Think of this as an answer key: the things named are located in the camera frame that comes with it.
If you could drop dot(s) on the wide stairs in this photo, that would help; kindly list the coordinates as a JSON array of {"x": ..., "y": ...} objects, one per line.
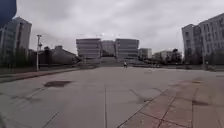
[{"x": 110, "y": 62}]

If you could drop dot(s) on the person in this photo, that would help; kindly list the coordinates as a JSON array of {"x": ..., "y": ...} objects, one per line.
[{"x": 125, "y": 64}]

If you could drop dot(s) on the wide grey twin-block building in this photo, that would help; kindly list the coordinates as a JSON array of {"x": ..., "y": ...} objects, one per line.
[{"x": 89, "y": 48}]

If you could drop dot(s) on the grey paved plaza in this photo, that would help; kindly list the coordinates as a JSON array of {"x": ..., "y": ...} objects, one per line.
[{"x": 100, "y": 93}]

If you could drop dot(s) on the small distant building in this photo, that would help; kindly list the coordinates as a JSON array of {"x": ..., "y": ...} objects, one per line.
[{"x": 144, "y": 53}]

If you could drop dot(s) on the low dark building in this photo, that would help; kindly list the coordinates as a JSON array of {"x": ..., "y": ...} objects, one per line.
[{"x": 61, "y": 56}]

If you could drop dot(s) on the low pale distant building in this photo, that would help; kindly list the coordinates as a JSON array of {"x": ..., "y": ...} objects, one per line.
[{"x": 170, "y": 54}]

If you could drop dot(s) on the row of bushes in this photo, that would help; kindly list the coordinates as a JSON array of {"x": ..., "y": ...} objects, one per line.
[{"x": 173, "y": 64}]

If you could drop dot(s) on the lamp pole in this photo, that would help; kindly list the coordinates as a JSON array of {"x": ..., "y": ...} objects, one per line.
[{"x": 38, "y": 53}]

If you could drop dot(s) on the raised path with kerb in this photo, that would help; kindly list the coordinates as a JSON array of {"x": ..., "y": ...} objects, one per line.
[{"x": 30, "y": 74}]

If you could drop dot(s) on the large grey building with windows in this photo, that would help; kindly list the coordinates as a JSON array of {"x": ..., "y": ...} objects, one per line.
[{"x": 206, "y": 38}]

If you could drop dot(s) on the tall pale building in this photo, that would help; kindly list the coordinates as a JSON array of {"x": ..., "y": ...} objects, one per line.
[{"x": 16, "y": 40}]

